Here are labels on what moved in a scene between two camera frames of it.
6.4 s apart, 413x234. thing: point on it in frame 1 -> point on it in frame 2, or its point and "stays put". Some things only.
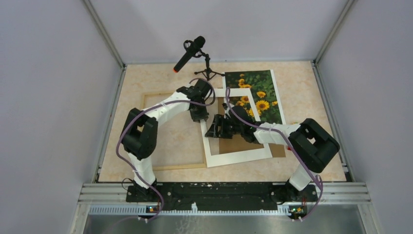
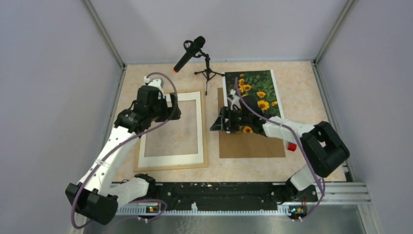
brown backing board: x=229 y=145 stays put
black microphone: x=193 y=48 stays put
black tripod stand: x=208 y=73 stays put
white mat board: x=219 y=159 -> x=176 y=161
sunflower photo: x=263 y=88 stays put
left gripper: x=203 y=115 -> x=168 y=111
